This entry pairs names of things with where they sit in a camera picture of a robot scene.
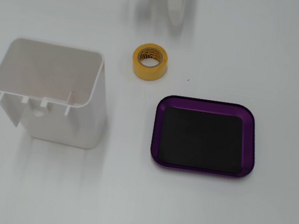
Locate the yellow tape roll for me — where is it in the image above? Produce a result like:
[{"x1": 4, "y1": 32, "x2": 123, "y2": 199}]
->
[{"x1": 129, "y1": 41, "x2": 171, "y2": 83}]

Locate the purple metal tray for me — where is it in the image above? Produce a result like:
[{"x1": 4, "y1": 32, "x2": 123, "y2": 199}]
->
[{"x1": 147, "y1": 92, "x2": 263, "y2": 182}]

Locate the white plastic box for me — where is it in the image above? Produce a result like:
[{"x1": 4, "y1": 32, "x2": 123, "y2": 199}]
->
[{"x1": 0, "y1": 35, "x2": 117, "y2": 152}]

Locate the black tray mat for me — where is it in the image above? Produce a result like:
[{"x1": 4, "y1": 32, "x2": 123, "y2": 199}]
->
[{"x1": 155, "y1": 105, "x2": 252, "y2": 176}]

